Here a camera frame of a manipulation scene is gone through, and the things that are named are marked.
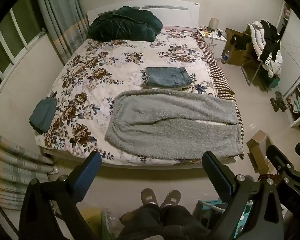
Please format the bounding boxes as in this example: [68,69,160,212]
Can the folded beige clothes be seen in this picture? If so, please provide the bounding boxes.
[146,83,198,92]

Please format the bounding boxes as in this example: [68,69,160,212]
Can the water bottle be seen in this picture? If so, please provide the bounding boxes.
[221,47,232,64]

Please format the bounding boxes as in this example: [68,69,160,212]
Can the person's left grey slipper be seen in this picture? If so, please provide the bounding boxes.
[141,188,159,208]

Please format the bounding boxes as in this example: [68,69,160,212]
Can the small open cardboard box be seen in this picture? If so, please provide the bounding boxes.
[246,130,276,175]

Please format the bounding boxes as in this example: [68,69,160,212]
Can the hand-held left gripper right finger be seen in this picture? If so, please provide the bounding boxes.
[202,151,284,240]

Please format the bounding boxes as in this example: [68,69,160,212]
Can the metal frame chair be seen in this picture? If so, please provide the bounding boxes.
[241,54,267,86]

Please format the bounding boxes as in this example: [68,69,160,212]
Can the teal plastic basket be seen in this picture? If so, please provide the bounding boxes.
[196,199,253,240]

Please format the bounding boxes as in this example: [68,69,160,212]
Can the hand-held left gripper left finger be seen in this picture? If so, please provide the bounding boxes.
[19,151,102,240]

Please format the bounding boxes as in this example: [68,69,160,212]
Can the grey fleece pants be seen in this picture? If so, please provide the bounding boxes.
[105,89,244,160]

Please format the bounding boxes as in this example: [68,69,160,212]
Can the chair with piled clothes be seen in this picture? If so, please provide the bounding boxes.
[245,21,283,78]

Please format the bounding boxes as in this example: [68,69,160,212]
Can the white nightstand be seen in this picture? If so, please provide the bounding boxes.
[197,29,227,57]

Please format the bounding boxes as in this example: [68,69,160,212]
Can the folded teal pants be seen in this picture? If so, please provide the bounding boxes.
[29,98,57,133]

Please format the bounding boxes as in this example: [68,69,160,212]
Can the folded blue jeans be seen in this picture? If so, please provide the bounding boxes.
[145,67,192,87]

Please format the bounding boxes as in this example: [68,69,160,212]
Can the person's leg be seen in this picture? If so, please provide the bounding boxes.
[117,204,162,240]
[160,204,210,240]

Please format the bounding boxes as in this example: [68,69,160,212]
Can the white bed base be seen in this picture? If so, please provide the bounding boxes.
[41,147,243,172]

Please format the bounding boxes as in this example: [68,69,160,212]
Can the green striped curtain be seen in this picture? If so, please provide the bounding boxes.
[0,127,56,210]
[34,0,89,65]

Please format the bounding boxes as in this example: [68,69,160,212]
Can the person's right grey slipper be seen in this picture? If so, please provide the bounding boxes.
[160,189,182,208]

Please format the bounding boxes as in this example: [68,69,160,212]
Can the person's right leg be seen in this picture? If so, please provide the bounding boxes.
[160,204,210,240]

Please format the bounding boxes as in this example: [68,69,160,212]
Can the white headboard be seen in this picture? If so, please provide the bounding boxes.
[87,3,200,30]

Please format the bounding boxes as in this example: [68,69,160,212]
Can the person's left leg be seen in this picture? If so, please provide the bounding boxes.
[117,204,162,240]

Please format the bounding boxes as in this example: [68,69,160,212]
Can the person's grey slipper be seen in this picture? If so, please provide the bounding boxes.
[160,189,182,208]
[141,188,159,208]

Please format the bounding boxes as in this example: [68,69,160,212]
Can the window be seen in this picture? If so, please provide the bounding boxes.
[0,0,47,98]

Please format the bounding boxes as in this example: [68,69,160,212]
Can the dark green duvet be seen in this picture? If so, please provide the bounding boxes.
[87,6,163,42]

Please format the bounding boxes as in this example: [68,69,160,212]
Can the floral printed blanket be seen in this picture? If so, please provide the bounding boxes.
[34,26,245,167]

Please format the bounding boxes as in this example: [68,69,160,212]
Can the black shoes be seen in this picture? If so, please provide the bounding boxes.
[270,91,288,112]

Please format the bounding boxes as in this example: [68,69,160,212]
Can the yellow green bag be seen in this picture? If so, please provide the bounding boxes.
[81,207,108,240]

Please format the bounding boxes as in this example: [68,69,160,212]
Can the black garment with white stripes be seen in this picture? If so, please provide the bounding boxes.
[259,19,282,63]

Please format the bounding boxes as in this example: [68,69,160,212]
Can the white wardrobe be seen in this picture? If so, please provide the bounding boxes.
[275,1,300,128]

